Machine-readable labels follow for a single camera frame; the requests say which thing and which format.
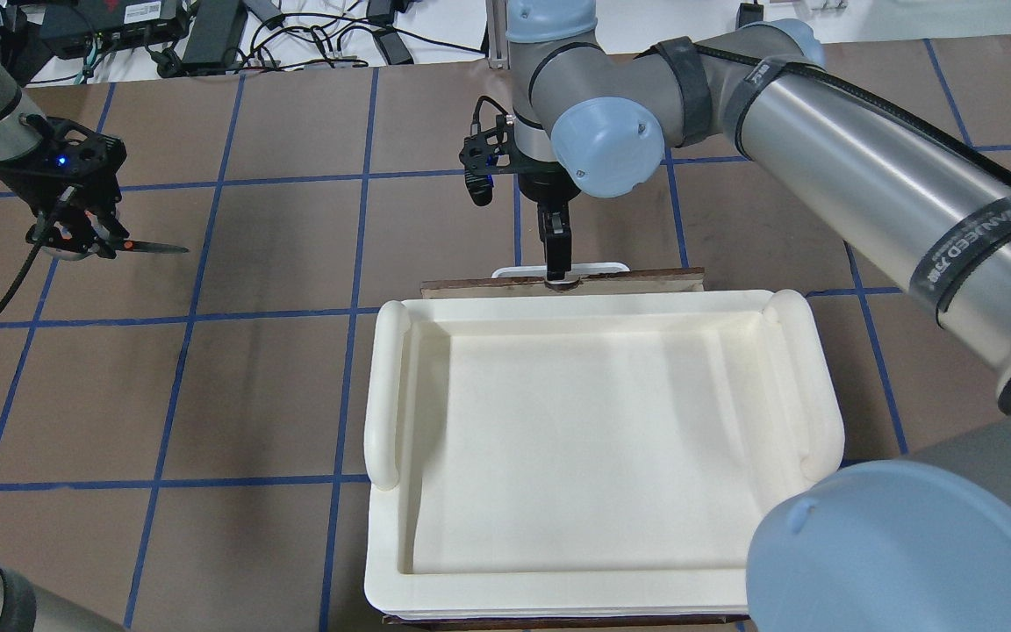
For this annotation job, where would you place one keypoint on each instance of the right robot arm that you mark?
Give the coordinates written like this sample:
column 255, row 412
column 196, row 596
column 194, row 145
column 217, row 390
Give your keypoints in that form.
column 920, row 543

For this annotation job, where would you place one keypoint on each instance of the dark wooden drawer box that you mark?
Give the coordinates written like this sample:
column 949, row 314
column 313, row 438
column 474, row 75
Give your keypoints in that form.
column 591, row 279

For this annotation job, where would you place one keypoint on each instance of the grey orange scissors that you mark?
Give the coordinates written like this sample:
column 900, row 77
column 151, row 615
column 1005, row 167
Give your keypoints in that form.
column 142, row 248

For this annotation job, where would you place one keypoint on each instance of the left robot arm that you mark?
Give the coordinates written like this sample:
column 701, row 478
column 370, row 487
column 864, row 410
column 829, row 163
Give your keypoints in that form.
column 25, row 606

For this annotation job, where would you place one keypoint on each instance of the aluminium frame post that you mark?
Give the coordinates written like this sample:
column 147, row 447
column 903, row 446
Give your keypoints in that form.
column 495, row 29

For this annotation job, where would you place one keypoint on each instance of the white plastic tray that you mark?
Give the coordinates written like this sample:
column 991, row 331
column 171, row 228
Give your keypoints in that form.
column 589, row 455

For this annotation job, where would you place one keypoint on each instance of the black power brick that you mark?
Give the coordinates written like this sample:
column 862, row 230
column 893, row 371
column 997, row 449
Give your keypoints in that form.
column 214, row 39

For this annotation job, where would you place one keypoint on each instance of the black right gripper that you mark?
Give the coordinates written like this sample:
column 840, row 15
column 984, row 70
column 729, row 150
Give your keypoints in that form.
column 540, row 187

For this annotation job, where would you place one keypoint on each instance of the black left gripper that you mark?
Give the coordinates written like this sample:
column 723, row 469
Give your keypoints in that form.
column 82, row 230

